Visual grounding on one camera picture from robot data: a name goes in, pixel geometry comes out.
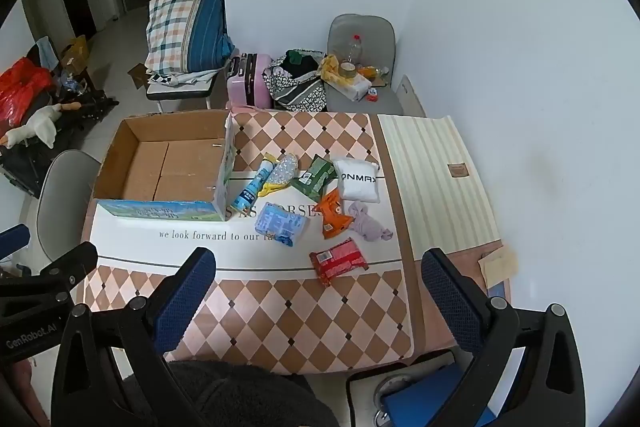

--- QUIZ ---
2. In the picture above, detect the cardboard box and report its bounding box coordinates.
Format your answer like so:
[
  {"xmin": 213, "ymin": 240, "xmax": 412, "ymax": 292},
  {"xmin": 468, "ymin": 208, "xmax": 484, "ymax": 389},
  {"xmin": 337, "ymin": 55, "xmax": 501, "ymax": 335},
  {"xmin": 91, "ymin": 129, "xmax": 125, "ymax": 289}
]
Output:
[{"xmin": 93, "ymin": 109, "xmax": 236, "ymax": 223}]

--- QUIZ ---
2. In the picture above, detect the cardboard piece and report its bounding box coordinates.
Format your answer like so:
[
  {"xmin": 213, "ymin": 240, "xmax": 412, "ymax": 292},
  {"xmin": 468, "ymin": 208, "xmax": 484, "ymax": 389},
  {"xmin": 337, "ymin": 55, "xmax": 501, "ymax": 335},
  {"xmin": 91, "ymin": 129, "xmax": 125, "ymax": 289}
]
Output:
[{"xmin": 127, "ymin": 63, "xmax": 151, "ymax": 90}]

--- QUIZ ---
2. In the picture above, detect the yellow plastic bag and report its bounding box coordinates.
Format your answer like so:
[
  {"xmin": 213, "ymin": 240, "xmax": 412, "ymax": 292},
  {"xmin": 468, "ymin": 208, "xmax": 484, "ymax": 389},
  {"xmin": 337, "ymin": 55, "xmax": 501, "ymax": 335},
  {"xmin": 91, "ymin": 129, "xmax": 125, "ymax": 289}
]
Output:
[{"xmin": 320, "ymin": 53, "xmax": 351, "ymax": 86}]

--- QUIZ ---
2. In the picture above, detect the person's dark clothing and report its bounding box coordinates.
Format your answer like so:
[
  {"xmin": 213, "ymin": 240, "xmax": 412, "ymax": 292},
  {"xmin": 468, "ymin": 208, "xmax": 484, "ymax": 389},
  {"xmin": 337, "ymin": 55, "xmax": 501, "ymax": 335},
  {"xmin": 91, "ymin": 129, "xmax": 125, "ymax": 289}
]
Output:
[{"xmin": 165, "ymin": 359, "xmax": 341, "ymax": 427}]

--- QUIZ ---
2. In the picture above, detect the pink suitcase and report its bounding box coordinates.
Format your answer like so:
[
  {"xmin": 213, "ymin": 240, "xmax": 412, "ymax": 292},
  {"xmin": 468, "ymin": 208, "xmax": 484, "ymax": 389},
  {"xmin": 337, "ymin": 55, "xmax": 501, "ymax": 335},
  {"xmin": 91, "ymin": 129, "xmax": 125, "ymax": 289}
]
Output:
[{"xmin": 226, "ymin": 53, "xmax": 273, "ymax": 110}]

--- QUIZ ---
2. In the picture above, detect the blue white tube packet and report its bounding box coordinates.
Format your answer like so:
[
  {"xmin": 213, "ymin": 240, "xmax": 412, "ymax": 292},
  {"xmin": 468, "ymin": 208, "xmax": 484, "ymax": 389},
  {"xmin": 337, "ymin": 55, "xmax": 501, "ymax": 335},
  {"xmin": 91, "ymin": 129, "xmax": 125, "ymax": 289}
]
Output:
[{"xmin": 231, "ymin": 159, "xmax": 276, "ymax": 210}]

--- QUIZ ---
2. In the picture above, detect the white shell chair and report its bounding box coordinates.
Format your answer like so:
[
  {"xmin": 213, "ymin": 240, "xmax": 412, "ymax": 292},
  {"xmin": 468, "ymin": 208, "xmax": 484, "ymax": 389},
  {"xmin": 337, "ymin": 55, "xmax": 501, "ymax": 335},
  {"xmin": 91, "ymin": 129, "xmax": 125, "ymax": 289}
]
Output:
[{"xmin": 37, "ymin": 149, "xmax": 103, "ymax": 260}]

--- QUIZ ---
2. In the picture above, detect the beige paper piece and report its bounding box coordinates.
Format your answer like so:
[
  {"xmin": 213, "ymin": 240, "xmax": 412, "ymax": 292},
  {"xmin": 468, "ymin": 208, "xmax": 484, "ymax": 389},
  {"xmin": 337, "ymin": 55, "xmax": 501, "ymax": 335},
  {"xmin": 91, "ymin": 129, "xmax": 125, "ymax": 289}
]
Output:
[{"xmin": 477, "ymin": 244, "xmax": 518, "ymax": 285}]

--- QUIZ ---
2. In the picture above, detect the blue striped quilt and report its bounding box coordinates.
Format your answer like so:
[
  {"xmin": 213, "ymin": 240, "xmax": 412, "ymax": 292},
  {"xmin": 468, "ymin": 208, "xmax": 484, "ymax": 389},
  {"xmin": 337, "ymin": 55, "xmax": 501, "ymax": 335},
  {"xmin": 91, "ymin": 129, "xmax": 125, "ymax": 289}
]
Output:
[{"xmin": 185, "ymin": 0, "xmax": 236, "ymax": 72}]

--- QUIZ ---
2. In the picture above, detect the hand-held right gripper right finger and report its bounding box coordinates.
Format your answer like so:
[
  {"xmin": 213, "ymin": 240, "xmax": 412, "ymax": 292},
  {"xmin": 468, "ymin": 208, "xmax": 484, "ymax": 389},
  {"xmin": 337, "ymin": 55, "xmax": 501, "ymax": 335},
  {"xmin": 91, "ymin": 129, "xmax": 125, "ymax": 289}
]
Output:
[{"xmin": 421, "ymin": 248, "xmax": 586, "ymax": 427}]

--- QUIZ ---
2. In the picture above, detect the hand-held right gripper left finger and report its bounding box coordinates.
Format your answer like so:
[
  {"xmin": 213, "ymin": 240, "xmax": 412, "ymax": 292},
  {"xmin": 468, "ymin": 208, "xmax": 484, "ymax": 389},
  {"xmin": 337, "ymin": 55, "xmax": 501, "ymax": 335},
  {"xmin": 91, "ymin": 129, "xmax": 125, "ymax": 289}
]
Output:
[{"xmin": 51, "ymin": 247, "xmax": 217, "ymax": 427}]

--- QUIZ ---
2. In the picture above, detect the white goose plush toy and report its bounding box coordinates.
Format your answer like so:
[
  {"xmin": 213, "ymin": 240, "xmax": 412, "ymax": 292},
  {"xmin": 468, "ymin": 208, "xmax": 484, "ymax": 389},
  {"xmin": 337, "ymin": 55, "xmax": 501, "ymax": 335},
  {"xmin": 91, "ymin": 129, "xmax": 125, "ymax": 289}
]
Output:
[{"xmin": 0, "ymin": 103, "xmax": 81, "ymax": 150}]

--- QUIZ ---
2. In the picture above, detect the black white patterned bag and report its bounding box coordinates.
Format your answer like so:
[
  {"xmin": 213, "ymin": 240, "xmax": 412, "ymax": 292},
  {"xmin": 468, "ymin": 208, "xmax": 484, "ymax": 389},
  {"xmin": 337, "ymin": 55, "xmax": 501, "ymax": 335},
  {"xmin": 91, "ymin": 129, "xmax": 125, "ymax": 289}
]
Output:
[{"xmin": 262, "ymin": 49, "xmax": 328, "ymax": 112}]

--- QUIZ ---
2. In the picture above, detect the grey chair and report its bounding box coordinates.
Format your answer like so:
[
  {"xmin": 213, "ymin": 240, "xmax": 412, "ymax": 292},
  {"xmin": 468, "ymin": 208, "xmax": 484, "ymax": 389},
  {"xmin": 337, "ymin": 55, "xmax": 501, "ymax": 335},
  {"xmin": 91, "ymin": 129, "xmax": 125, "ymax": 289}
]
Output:
[{"xmin": 325, "ymin": 13, "xmax": 406, "ymax": 115}]

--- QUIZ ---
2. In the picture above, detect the purple cloth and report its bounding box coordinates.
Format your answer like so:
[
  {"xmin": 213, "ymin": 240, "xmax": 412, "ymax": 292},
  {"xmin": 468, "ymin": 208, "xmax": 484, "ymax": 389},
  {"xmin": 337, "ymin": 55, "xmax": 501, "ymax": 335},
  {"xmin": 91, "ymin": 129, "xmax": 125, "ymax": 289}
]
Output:
[{"xmin": 347, "ymin": 201, "xmax": 395, "ymax": 243}]

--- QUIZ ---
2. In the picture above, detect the black folding cart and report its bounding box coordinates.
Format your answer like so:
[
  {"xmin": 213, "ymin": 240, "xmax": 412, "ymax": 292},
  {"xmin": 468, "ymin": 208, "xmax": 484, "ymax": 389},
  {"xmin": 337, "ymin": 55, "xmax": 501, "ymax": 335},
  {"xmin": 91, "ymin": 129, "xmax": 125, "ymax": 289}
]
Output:
[{"xmin": 0, "ymin": 89, "xmax": 121, "ymax": 200}]

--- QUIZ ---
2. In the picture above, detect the white wrapped package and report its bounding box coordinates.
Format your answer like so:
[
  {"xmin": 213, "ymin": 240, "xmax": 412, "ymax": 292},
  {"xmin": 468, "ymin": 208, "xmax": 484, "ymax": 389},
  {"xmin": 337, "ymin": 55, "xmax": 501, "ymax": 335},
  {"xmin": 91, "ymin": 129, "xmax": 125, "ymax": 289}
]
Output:
[{"xmin": 332, "ymin": 72, "xmax": 373, "ymax": 101}]

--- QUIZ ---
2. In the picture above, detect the white black chair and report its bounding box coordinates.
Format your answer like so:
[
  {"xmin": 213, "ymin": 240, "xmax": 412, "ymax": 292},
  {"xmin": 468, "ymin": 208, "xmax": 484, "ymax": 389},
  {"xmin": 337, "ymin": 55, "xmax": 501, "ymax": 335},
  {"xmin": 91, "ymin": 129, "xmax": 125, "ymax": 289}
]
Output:
[{"xmin": 145, "ymin": 69, "xmax": 226, "ymax": 112}]

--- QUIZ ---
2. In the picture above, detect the orange packet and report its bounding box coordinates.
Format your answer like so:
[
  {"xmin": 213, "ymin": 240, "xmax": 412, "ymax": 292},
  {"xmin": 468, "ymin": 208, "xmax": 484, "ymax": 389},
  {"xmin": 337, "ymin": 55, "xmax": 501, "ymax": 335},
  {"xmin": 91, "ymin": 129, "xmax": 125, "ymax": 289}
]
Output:
[{"xmin": 317, "ymin": 188, "xmax": 356, "ymax": 240}]

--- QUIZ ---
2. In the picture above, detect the red plastic bag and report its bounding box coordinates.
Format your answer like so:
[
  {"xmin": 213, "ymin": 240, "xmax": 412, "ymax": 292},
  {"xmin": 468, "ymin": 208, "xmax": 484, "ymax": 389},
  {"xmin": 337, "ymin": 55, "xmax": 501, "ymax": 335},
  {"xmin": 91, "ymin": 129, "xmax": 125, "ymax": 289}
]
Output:
[{"xmin": 0, "ymin": 58, "xmax": 54, "ymax": 135}]

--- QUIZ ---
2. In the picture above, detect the yellow silver scrubber packet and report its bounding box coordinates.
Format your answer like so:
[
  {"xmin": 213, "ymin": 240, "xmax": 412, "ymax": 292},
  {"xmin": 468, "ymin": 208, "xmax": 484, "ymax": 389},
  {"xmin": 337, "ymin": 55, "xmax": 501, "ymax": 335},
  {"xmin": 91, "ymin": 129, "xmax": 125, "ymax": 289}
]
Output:
[{"xmin": 257, "ymin": 153, "xmax": 300, "ymax": 198}]

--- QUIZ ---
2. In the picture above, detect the black white checkered cloth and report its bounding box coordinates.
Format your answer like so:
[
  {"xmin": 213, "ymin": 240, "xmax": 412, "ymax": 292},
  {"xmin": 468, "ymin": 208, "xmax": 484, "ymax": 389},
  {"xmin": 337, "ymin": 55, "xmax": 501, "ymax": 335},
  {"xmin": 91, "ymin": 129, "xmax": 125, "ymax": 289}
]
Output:
[{"xmin": 147, "ymin": 69, "xmax": 218, "ymax": 86}]

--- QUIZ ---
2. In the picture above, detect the blue stool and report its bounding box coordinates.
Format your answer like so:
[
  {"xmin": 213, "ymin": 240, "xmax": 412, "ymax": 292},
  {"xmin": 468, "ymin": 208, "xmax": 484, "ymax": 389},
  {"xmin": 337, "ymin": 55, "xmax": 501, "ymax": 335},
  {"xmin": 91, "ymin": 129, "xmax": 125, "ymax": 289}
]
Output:
[{"xmin": 347, "ymin": 349, "xmax": 496, "ymax": 427}]

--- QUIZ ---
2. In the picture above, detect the light blue packet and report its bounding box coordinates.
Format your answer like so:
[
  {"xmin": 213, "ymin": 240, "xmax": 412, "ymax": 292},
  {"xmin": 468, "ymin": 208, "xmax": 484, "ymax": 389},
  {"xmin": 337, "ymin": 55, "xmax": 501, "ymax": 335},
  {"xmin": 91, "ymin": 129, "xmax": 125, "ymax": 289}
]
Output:
[{"xmin": 254, "ymin": 202, "xmax": 308, "ymax": 248}]

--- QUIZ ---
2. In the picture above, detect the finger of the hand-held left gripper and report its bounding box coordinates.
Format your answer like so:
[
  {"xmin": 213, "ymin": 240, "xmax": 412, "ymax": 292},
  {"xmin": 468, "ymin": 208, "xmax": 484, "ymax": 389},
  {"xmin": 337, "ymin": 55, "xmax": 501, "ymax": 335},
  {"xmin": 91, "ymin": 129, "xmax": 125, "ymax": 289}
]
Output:
[
  {"xmin": 0, "ymin": 223, "xmax": 31, "ymax": 260},
  {"xmin": 0, "ymin": 241, "xmax": 99, "ymax": 303}
]

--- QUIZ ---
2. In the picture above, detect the red packet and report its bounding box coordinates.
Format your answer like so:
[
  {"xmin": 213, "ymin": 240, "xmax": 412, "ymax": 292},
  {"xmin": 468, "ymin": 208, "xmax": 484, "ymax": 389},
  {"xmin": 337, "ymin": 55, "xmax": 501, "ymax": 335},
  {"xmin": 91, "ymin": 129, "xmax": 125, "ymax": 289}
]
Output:
[{"xmin": 308, "ymin": 238, "xmax": 370, "ymax": 288}]

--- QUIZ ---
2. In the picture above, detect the clear plastic bottle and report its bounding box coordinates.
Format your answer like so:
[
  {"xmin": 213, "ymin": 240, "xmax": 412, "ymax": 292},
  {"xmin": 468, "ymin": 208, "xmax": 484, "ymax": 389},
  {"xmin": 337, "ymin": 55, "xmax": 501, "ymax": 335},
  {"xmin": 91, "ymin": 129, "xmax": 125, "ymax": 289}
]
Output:
[{"xmin": 342, "ymin": 34, "xmax": 365, "ymax": 68}]

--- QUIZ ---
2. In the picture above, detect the checkered table mat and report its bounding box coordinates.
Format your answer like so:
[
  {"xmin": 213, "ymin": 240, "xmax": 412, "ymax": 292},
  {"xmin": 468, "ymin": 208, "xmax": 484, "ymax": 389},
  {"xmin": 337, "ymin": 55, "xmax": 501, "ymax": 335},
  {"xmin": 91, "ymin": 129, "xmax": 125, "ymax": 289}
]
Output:
[{"xmin": 80, "ymin": 109, "xmax": 417, "ymax": 375}]

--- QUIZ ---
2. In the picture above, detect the light blue cloth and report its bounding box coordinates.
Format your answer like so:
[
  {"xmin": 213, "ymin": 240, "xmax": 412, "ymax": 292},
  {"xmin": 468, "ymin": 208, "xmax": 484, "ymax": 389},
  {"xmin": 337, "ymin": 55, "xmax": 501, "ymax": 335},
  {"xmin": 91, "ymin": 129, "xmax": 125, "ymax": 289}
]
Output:
[{"xmin": 37, "ymin": 36, "xmax": 61, "ymax": 70}]

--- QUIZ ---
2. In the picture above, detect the plaid pillow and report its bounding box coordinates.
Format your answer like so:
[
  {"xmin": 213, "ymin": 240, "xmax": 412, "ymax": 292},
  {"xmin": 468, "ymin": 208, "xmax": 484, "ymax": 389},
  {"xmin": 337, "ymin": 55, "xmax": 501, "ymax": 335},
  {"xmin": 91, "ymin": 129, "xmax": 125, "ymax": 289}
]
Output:
[{"xmin": 145, "ymin": 0, "xmax": 211, "ymax": 75}]

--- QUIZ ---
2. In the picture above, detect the white board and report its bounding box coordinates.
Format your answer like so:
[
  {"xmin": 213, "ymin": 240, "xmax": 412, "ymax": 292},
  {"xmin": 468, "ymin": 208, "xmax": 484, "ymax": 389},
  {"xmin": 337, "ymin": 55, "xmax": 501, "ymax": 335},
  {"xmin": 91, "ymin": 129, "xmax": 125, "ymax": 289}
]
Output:
[{"xmin": 395, "ymin": 74, "xmax": 427, "ymax": 118}]

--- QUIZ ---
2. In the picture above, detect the green packet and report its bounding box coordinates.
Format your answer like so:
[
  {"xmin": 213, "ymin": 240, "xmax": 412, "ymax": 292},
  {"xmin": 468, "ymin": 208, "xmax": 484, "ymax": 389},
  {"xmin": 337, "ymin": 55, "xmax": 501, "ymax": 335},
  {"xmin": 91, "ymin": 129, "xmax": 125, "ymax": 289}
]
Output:
[{"xmin": 290, "ymin": 155, "xmax": 338, "ymax": 202}]

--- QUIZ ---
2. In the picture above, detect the beige striped mat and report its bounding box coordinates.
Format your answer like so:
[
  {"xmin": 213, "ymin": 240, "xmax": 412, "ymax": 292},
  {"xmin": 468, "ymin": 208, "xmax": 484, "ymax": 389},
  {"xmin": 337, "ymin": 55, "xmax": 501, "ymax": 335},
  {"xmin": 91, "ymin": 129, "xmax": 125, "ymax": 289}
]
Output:
[{"xmin": 376, "ymin": 114, "xmax": 502, "ymax": 260}]

